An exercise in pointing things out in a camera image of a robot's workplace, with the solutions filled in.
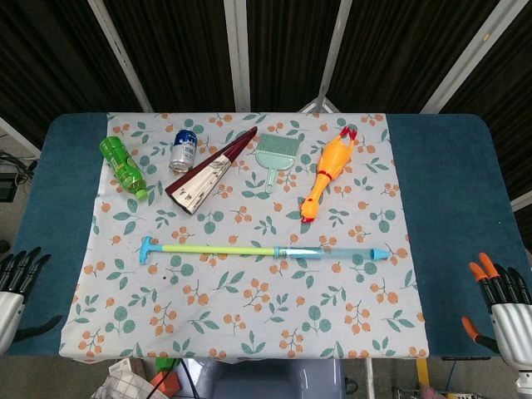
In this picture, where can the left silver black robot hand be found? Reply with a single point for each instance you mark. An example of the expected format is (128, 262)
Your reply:
(10, 316)

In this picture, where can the right silver robot hand orange fingertips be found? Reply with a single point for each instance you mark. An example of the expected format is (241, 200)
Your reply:
(513, 328)

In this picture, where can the green and blue plastic stick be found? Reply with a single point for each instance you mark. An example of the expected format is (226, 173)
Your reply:
(232, 249)

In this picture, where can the yellow rubber chicken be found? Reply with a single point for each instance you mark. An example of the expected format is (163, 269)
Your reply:
(332, 158)

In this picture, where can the yellow table leg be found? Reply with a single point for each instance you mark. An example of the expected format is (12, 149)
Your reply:
(422, 372)

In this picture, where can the white printed cardboard box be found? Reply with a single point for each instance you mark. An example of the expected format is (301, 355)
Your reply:
(124, 367)

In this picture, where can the black electronic device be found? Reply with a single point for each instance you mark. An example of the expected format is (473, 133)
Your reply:
(6, 187)

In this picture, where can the blue felt table cover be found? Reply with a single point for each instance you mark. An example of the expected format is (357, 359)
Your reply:
(457, 208)

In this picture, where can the white checkered cloth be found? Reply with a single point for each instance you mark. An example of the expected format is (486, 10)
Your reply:
(124, 388)

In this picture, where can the green plastic object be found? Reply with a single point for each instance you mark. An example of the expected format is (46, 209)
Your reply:
(164, 365)

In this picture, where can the orange block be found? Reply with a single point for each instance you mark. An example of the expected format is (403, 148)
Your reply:
(164, 382)

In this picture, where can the green plastic drink bottle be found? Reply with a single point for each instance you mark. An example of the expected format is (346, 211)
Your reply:
(122, 166)

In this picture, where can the dark red folding fan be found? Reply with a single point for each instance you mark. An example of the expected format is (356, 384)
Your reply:
(199, 183)

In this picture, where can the floral print tablecloth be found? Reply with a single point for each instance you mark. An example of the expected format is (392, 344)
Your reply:
(249, 316)

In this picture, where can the blue silver drink can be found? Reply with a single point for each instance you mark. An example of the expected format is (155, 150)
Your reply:
(185, 151)

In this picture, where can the grey robot torso base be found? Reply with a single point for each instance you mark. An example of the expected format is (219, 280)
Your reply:
(270, 382)

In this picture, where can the grey-green mini brush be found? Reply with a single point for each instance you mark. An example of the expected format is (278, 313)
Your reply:
(278, 143)

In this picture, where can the white frame pole with foot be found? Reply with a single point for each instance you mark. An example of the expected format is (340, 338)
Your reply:
(334, 50)

